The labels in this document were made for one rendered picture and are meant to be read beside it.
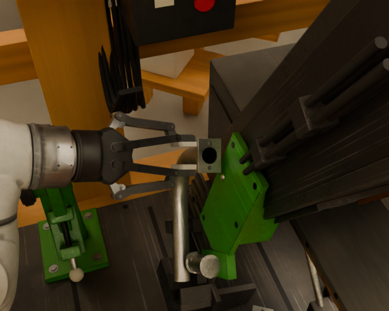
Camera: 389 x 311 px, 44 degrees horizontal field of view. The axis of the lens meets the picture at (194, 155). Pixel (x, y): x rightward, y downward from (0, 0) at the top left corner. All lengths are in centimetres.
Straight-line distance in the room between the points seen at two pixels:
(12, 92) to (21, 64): 200
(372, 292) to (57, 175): 49
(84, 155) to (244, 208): 25
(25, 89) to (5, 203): 237
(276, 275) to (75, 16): 63
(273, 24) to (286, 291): 57
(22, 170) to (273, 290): 58
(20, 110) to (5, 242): 223
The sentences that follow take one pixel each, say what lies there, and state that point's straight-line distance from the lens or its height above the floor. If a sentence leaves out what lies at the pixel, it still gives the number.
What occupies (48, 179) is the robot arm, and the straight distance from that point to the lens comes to 67.
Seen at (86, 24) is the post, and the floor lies 134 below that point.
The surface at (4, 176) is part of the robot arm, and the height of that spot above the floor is 134.
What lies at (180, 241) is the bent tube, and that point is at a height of 104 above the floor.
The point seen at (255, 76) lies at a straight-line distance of 92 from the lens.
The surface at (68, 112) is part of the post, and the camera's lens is 99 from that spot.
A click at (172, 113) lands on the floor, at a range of 269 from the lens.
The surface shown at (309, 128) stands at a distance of 47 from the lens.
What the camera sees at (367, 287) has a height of 113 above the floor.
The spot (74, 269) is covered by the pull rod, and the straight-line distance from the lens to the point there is 99.
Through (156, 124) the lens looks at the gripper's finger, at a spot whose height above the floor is 129.
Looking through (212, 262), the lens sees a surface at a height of 109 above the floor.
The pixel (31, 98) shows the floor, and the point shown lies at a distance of 294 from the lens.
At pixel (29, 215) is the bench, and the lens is 120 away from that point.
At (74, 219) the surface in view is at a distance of 99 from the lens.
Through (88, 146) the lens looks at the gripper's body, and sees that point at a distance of 68.
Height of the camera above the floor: 180
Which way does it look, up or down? 47 degrees down
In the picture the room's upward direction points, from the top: straight up
